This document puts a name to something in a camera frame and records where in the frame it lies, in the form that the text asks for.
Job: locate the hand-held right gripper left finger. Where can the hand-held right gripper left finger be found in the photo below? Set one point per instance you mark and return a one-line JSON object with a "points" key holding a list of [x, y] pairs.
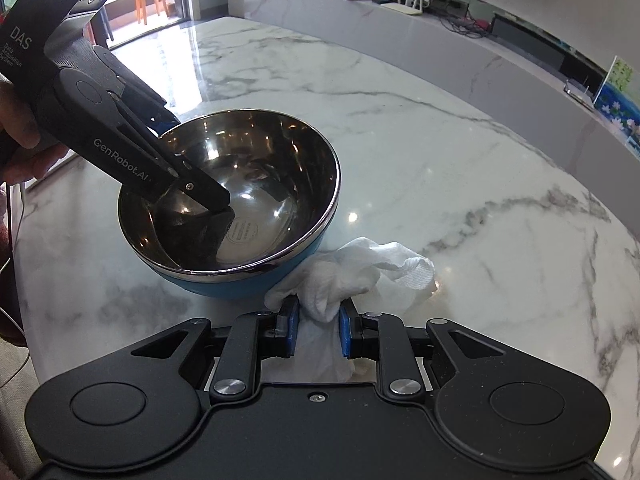
{"points": [[294, 327]]}

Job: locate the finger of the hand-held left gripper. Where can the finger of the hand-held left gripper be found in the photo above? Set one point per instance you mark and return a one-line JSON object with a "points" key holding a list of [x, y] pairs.
{"points": [[145, 107], [205, 190]]}

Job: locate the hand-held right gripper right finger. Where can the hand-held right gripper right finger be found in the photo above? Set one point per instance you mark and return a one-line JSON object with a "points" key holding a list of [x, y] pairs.
{"points": [[345, 332]]}

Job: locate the white cloth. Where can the white cloth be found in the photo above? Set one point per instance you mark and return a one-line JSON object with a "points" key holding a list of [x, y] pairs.
{"points": [[360, 270]]}

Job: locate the steel bowl with blue outside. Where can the steel bowl with blue outside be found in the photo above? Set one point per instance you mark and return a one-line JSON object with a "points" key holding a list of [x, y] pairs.
{"points": [[280, 170]]}

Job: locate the person's left hand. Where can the person's left hand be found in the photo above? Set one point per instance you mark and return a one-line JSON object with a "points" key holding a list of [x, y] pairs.
{"points": [[25, 162]]}

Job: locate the white set-top box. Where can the white set-top box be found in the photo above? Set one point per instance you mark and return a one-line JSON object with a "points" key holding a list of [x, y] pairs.
{"points": [[580, 94]]}

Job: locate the lotus pond painting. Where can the lotus pond painting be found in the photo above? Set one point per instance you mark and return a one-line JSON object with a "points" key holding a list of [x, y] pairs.
{"points": [[620, 110]]}

